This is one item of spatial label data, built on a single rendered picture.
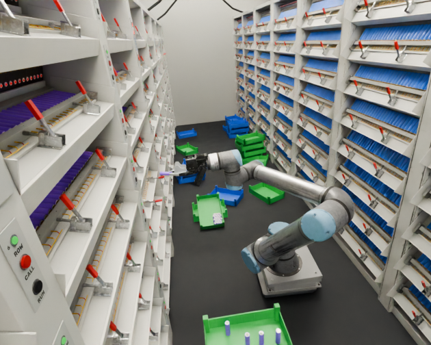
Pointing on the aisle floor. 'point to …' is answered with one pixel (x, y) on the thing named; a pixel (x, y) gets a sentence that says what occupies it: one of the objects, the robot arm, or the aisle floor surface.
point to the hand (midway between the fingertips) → (172, 174)
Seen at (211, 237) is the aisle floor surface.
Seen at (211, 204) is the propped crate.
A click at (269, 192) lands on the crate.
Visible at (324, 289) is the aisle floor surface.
